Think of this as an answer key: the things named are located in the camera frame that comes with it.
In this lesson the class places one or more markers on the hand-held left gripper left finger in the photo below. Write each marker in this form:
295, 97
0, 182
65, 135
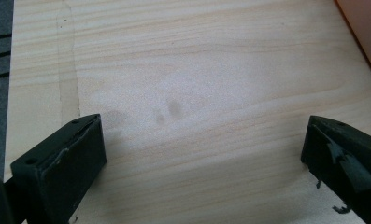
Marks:
64, 168

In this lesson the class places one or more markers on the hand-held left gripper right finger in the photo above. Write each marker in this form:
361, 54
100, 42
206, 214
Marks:
345, 161

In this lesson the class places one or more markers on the orange plastic container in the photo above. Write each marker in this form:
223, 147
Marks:
365, 28

